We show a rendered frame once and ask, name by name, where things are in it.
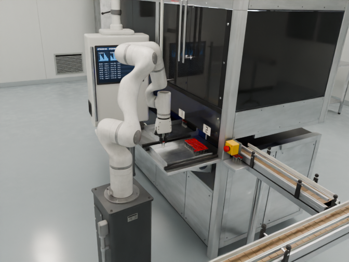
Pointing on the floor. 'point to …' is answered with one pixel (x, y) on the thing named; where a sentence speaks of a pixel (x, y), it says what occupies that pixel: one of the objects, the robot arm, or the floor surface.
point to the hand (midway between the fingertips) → (163, 140)
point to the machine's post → (227, 120)
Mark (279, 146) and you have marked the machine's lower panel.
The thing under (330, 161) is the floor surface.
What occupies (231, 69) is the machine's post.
